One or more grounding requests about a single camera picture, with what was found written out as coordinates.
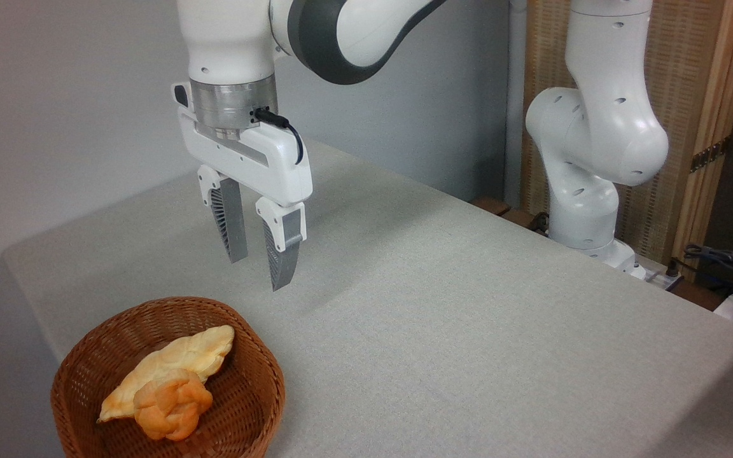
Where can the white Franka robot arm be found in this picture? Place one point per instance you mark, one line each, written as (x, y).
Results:
(599, 127)

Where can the brown wicker basket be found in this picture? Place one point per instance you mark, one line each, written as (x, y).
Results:
(239, 407)

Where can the pale croissant bread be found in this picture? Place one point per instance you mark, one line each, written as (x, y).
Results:
(182, 356)

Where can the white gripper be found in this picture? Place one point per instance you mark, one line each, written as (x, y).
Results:
(274, 165)

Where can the metal screen hinge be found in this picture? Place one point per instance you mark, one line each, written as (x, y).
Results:
(710, 154)

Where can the wooden rattan folding screen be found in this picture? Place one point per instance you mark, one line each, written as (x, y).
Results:
(684, 63)

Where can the orange knotted bread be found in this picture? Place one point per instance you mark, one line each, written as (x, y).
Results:
(172, 404)

